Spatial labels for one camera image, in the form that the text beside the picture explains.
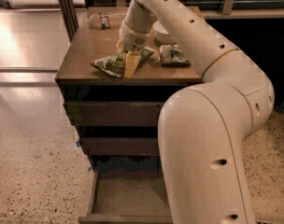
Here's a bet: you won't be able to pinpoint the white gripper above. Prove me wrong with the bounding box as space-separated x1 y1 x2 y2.
116 21 151 78

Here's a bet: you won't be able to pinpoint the green jalapeno chip bag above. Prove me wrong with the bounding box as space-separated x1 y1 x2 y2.
92 47 155 78

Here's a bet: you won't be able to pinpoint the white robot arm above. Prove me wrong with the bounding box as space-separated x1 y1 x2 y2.
119 0 275 224

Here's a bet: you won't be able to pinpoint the brown drawer cabinet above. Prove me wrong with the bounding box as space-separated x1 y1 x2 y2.
55 7 201 166

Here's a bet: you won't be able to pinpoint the top drawer front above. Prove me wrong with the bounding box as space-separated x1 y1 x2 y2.
64 102 163 127

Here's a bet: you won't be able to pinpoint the middle drawer front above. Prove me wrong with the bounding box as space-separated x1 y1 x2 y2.
81 137 159 156

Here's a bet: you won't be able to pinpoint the open bottom drawer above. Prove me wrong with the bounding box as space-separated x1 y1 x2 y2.
78 156 173 224

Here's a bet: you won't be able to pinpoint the white ceramic bowl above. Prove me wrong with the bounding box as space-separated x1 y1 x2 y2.
152 21 176 45

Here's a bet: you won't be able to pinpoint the clear plastic water bottle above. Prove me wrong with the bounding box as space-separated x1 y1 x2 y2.
88 11 124 30

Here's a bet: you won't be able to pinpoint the crushed soda can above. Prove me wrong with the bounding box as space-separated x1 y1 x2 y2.
159 45 191 67

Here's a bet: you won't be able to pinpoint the dark pillar post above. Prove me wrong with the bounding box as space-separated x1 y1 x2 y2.
58 0 78 41

